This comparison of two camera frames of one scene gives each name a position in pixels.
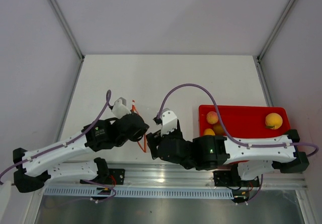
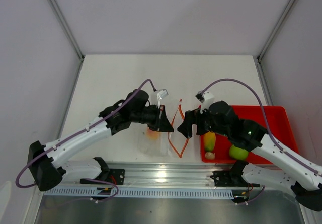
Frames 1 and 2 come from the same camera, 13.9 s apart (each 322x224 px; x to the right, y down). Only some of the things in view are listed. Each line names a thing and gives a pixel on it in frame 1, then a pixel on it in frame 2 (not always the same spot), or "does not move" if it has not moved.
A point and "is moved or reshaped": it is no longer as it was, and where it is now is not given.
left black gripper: [141, 133] -> [161, 123]
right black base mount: [231, 178] does not move
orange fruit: [273, 121] is moved or reshaped
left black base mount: [107, 176] does not move
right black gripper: [153, 139] -> [191, 118]
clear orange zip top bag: [142, 142] is moved or reshaped
